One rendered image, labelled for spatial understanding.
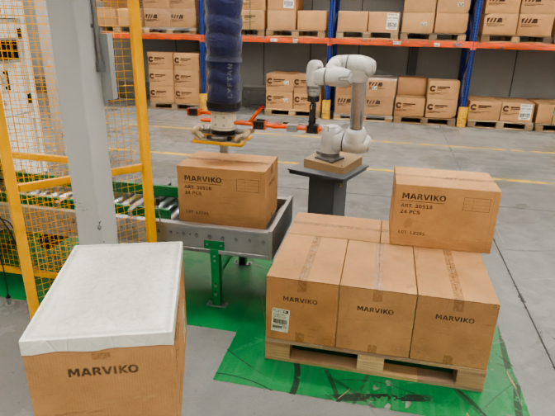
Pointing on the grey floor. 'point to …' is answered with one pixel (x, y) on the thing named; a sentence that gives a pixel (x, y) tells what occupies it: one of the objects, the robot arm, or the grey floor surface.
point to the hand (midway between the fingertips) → (311, 127)
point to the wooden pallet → (370, 361)
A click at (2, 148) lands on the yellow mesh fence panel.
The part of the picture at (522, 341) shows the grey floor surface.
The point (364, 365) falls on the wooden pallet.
